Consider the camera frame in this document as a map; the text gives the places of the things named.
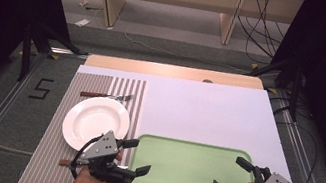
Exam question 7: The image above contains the fork with brown handle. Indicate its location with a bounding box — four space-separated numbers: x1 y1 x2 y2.
79 85 135 106

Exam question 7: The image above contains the white floor cable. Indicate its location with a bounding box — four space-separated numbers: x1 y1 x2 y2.
119 31 254 74

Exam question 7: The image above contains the thin black floor cable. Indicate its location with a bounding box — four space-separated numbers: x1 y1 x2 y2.
256 94 326 183

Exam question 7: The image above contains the white board sheet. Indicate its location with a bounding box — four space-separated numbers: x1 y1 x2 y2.
57 56 326 183

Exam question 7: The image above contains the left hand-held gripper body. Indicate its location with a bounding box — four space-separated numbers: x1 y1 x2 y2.
73 125 144 183

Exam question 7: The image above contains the green tray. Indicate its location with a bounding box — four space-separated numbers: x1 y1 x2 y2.
124 130 271 183

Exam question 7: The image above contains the white round plate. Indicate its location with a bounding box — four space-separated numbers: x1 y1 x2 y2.
58 90 135 160

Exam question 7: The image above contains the white paper scrap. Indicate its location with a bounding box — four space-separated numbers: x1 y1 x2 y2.
73 16 92 30

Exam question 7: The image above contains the grey striped placemat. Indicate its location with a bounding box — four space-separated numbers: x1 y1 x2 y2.
17 62 149 183

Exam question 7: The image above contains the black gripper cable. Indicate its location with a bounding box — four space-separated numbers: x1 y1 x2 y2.
67 130 102 183

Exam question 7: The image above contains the bundle of black cables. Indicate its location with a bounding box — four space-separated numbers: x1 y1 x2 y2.
230 0 293 68

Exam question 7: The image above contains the black metal stand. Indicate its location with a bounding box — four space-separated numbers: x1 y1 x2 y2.
241 50 308 123
15 20 93 92

